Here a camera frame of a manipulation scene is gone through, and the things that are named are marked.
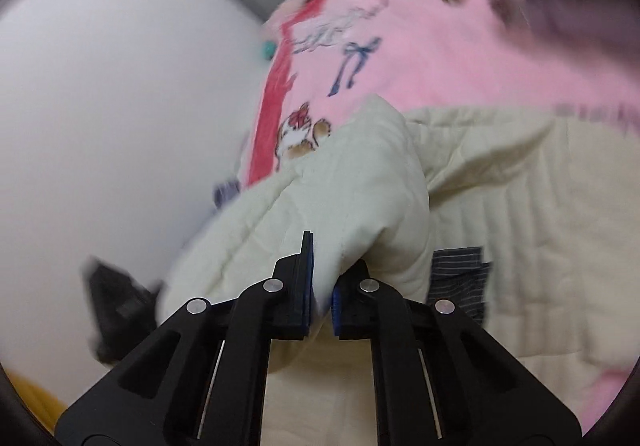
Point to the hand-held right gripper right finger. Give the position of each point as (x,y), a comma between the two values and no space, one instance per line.
(337,307)

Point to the dark striped cloth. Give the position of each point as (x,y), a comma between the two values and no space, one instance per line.
(460,276)

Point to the yellow cloth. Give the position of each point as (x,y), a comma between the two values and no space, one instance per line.
(32,401)

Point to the pink printed blanket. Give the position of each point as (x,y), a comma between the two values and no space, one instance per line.
(425,56)

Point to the teal small toy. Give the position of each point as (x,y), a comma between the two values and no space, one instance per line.
(268,48)

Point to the cream quilted jacket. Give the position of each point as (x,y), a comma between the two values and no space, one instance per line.
(370,186)

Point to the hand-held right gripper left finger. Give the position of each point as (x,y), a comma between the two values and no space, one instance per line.
(310,283)

